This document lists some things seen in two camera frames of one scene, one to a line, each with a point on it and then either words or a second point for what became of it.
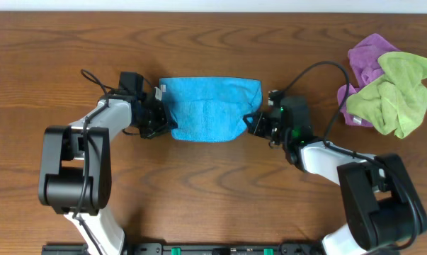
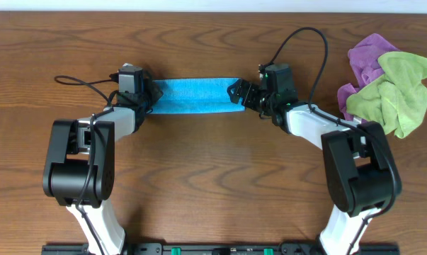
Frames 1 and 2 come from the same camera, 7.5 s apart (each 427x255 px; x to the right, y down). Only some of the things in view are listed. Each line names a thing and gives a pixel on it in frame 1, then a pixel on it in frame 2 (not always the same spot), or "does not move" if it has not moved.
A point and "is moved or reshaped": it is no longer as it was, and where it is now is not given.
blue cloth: (207, 109) is moved or reshaped
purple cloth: (363, 57) does not move
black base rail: (191, 248) does not move
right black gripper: (261, 117) -> (248, 100)
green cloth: (397, 100) does not move
